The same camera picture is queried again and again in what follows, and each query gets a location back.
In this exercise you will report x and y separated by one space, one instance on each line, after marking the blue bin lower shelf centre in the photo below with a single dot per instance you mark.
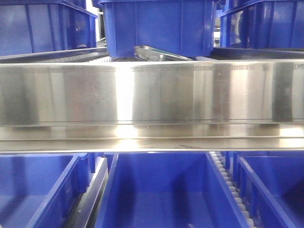
167 190

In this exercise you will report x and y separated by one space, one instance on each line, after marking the blue bin shelf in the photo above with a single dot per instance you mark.
183 27
271 186
33 26
167 190
40 190
262 24

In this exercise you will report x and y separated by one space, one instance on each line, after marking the lower shelf roller track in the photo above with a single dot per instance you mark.
218 160

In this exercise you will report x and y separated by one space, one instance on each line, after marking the blue bin upper shelf centre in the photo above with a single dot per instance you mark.
183 27

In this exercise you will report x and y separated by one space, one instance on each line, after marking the blue bin lower shelf left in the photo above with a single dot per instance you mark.
40 190

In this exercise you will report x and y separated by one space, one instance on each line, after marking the blue bin lower shelf right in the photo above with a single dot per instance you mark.
271 186

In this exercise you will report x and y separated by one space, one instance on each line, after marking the blue bin upper shelf right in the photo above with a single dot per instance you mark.
262 24

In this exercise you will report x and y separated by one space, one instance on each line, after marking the blue bin upper shelf left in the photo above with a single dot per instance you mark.
33 26

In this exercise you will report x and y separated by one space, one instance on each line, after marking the steel tray behind rail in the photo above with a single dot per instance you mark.
153 54

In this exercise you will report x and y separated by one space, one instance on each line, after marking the stainless steel shelf front rail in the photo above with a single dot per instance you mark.
141 106

